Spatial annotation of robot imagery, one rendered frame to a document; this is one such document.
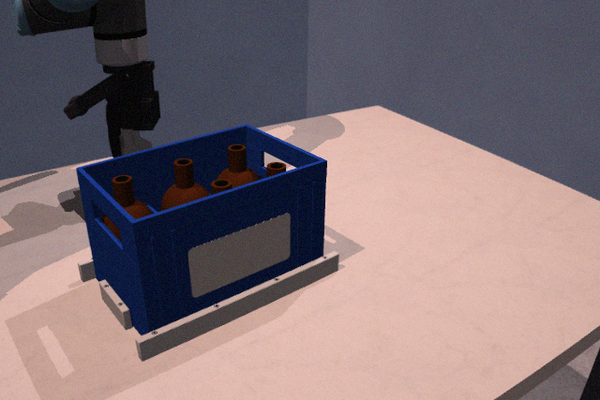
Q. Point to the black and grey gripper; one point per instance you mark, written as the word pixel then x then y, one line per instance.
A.
pixel 129 105

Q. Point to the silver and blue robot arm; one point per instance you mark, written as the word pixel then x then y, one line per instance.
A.
pixel 119 30

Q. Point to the dark blue plastic crate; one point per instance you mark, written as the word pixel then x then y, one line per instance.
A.
pixel 179 261

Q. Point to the grey metal rail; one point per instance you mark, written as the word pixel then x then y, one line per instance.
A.
pixel 208 319

